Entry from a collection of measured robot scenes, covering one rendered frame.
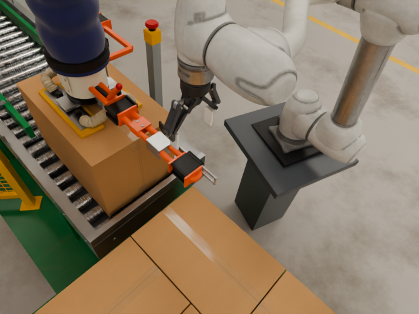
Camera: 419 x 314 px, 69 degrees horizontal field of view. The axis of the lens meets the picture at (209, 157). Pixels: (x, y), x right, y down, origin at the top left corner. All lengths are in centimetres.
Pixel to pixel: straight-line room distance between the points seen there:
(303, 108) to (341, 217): 120
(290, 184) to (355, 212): 111
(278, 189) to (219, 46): 93
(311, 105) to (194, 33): 86
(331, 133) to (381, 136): 183
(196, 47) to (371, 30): 57
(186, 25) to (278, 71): 21
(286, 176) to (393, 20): 77
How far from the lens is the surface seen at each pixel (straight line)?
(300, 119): 140
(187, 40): 65
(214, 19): 63
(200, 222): 149
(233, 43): 58
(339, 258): 226
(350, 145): 136
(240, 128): 159
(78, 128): 130
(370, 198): 262
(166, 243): 145
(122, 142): 124
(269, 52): 56
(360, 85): 117
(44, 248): 217
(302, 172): 151
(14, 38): 279
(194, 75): 71
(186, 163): 97
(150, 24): 174
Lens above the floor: 189
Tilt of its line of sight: 52 degrees down
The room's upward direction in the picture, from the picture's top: 9 degrees clockwise
